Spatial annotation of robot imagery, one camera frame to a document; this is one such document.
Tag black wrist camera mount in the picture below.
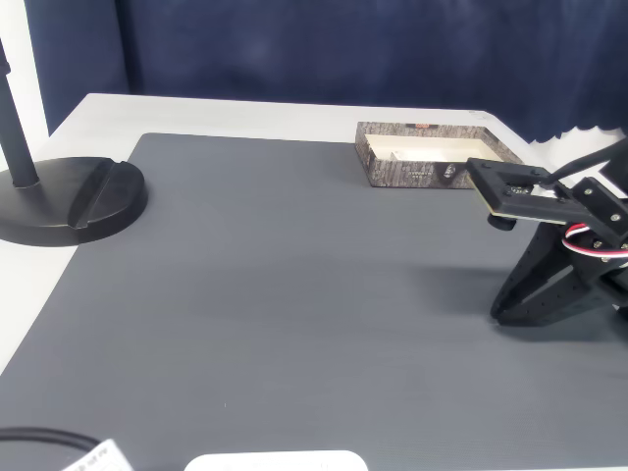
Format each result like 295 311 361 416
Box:
464 156 588 232

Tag white printed label tag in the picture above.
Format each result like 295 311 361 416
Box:
61 439 133 471

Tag bark-patterned cardboard box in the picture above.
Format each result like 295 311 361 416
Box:
354 121 529 190

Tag grey desk mat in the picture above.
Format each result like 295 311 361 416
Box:
0 131 628 471

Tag red white black servo wires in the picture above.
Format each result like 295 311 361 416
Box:
562 223 628 262

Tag dark blue curtain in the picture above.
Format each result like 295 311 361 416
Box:
24 0 628 144

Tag thin black cable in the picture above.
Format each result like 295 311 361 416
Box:
0 426 99 455

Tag white rounded device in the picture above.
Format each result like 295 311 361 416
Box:
183 449 370 471

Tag black round-base stand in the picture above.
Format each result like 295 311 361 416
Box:
0 36 149 247

